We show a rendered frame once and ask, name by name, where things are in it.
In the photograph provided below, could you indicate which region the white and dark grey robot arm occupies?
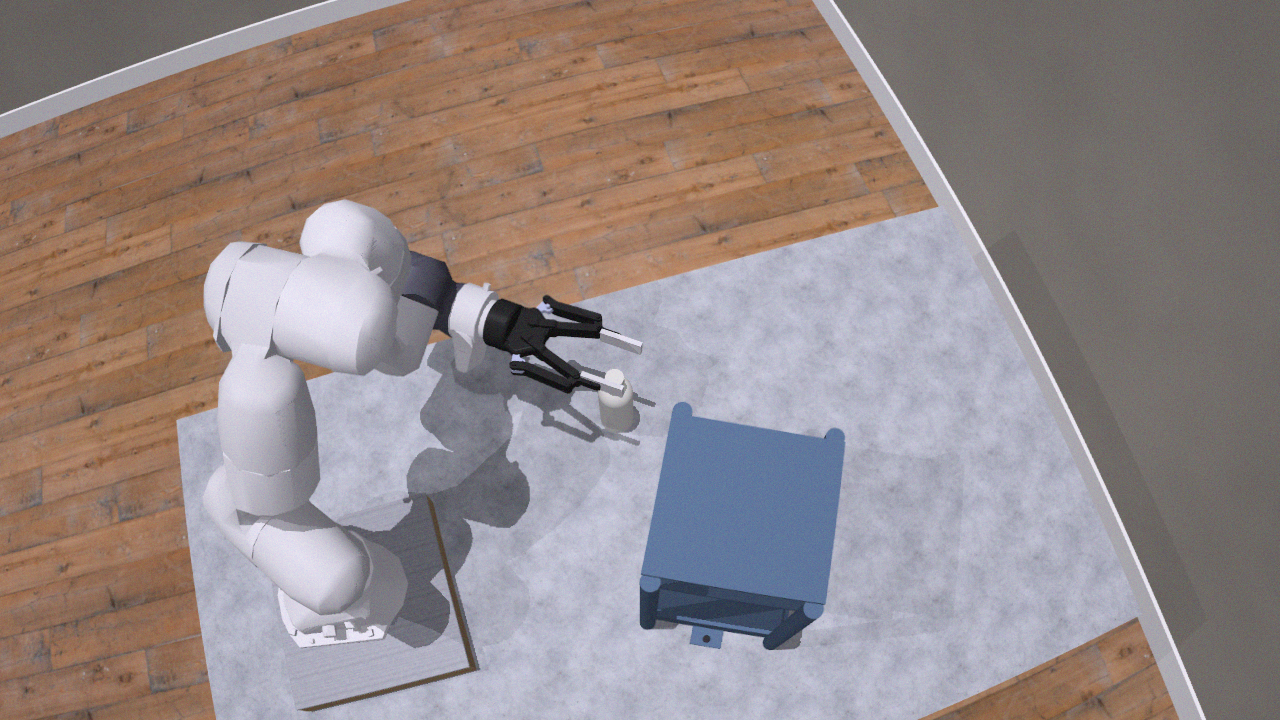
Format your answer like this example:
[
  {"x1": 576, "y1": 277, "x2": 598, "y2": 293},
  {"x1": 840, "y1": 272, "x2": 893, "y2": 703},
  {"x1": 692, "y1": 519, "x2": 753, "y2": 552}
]
[{"x1": 204, "y1": 199, "x2": 499, "y2": 648}]

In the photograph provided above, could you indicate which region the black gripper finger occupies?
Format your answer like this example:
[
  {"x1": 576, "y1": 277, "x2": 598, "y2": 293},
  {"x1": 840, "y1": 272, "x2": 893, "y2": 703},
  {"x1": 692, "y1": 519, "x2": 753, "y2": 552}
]
[
  {"x1": 509, "y1": 331, "x2": 625, "y2": 398},
  {"x1": 529, "y1": 295, "x2": 643, "y2": 355}
]

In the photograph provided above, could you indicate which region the grey bottle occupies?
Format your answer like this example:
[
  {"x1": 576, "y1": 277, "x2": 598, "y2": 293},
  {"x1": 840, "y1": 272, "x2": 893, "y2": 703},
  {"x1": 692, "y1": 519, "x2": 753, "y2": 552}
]
[{"x1": 598, "y1": 369, "x2": 634, "y2": 433}]

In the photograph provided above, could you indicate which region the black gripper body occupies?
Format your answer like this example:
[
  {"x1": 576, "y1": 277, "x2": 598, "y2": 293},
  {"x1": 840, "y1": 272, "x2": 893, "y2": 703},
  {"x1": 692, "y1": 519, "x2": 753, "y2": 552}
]
[{"x1": 483, "y1": 299, "x2": 550, "y2": 357}]

